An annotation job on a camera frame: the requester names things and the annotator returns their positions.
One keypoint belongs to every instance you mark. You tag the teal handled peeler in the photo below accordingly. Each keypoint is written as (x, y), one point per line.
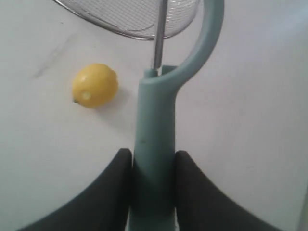
(152, 205)

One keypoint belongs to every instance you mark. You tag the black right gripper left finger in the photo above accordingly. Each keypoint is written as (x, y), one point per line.
(102, 206)

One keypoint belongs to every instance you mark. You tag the oval wire mesh basket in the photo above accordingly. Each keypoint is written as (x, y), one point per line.
(134, 18)

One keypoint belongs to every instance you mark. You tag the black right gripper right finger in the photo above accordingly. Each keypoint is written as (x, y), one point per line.
(202, 206)

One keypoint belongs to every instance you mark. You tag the yellow lemon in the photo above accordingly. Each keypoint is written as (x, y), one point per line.
(94, 85)

